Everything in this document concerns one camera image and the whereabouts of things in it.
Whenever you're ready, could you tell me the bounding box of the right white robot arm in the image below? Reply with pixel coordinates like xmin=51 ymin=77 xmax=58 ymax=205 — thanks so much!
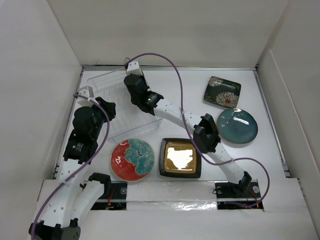
xmin=124 ymin=73 xmax=252 ymax=197

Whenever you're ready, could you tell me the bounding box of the square black yellow plate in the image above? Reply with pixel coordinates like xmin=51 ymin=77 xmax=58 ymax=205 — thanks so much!
xmin=159 ymin=138 xmax=202 ymax=179

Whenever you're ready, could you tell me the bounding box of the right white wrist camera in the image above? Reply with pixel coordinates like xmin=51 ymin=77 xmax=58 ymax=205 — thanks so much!
xmin=125 ymin=60 xmax=143 ymax=76

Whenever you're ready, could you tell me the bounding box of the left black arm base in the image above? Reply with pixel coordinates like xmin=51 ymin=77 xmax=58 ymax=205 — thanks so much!
xmin=91 ymin=181 xmax=128 ymax=211

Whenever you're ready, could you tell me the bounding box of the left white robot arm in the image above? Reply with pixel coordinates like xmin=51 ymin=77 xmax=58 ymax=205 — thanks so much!
xmin=29 ymin=94 xmax=116 ymax=240

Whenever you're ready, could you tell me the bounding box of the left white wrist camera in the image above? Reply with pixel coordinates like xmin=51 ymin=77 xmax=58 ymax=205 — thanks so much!
xmin=76 ymin=86 xmax=94 ymax=107

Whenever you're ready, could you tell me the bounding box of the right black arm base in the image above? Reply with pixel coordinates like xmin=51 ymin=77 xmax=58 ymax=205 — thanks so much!
xmin=212 ymin=181 xmax=263 ymax=210

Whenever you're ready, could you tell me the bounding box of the white wire dish rack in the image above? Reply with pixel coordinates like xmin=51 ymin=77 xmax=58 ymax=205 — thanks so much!
xmin=86 ymin=68 xmax=162 ymax=144

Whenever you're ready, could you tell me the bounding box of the square black floral plate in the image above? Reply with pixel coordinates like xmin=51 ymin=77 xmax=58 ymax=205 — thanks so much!
xmin=203 ymin=76 xmax=242 ymax=109

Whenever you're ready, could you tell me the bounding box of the round red teal floral plate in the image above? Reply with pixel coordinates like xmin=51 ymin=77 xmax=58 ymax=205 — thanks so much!
xmin=110 ymin=138 xmax=155 ymax=182

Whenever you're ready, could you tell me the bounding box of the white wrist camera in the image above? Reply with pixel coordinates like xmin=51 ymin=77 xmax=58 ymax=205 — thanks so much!
xmin=76 ymin=86 xmax=94 ymax=107
xmin=125 ymin=60 xmax=143 ymax=76

